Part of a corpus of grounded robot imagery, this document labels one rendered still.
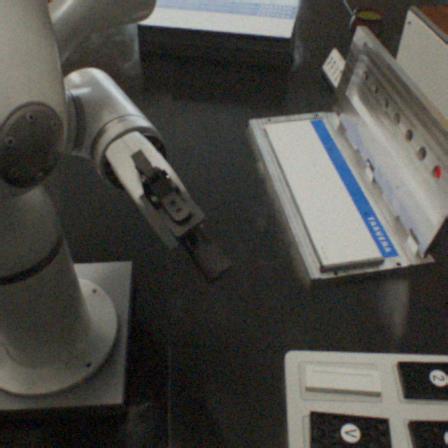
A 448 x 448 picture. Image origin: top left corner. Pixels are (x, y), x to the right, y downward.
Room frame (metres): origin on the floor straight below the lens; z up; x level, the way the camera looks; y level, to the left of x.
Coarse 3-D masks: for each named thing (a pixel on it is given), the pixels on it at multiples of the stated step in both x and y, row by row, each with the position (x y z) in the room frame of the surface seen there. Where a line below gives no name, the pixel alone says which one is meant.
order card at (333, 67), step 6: (336, 54) 1.16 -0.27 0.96; (330, 60) 1.17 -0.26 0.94; (336, 60) 1.15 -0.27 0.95; (342, 60) 1.13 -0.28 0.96; (324, 66) 1.18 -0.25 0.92; (330, 66) 1.15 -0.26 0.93; (336, 66) 1.13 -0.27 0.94; (342, 66) 1.11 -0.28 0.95; (330, 72) 1.14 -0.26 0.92; (336, 72) 1.12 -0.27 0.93; (330, 78) 1.13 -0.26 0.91; (336, 78) 1.10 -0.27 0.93; (336, 84) 1.09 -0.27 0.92
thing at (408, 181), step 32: (352, 64) 0.94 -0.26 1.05; (384, 64) 0.85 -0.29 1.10; (352, 96) 0.92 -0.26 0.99; (384, 96) 0.82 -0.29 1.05; (416, 96) 0.72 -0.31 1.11; (352, 128) 0.85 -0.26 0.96; (384, 128) 0.78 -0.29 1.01; (416, 128) 0.70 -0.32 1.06; (384, 160) 0.72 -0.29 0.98; (416, 160) 0.66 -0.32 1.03; (384, 192) 0.69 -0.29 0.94; (416, 192) 0.63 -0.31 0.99; (416, 224) 0.58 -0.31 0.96
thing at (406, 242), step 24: (264, 120) 0.93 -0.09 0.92; (288, 120) 0.93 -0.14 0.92; (336, 120) 0.93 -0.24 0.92; (264, 144) 0.85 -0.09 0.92; (264, 168) 0.79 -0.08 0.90; (360, 168) 0.78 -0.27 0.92; (288, 216) 0.64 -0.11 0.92; (384, 216) 0.64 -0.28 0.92; (408, 240) 0.58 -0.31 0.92; (312, 264) 0.53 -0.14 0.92; (384, 264) 0.53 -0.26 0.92; (408, 264) 0.53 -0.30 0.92; (432, 264) 0.54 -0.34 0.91
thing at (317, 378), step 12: (312, 372) 0.34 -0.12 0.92; (324, 372) 0.34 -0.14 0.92; (336, 372) 0.34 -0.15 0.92; (348, 372) 0.34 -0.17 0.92; (360, 372) 0.34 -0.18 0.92; (372, 372) 0.34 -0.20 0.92; (312, 384) 0.33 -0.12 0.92; (324, 384) 0.33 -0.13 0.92; (336, 384) 0.33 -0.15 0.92; (348, 384) 0.33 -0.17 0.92; (360, 384) 0.33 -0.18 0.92; (372, 384) 0.33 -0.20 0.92
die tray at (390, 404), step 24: (288, 360) 0.37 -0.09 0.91; (312, 360) 0.37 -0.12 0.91; (336, 360) 0.37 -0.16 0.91; (360, 360) 0.37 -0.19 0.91; (384, 360) 0.37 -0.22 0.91; (408, 360) 0.37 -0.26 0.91; (432, 360) 0.37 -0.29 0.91; (288, 384) 0.33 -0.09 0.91; (384, 384) 0.33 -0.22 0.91; (288, 408) 0.30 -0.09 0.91; (312, 408) 0.30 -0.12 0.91; (336, 408) 0.30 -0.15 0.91; (360, 408) 0.30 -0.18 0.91; (384, 408) 0.30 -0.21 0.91; (408, 408) 0.30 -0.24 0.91; (432, 408) 0.30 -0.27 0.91; (288, 432) 0.27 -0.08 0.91
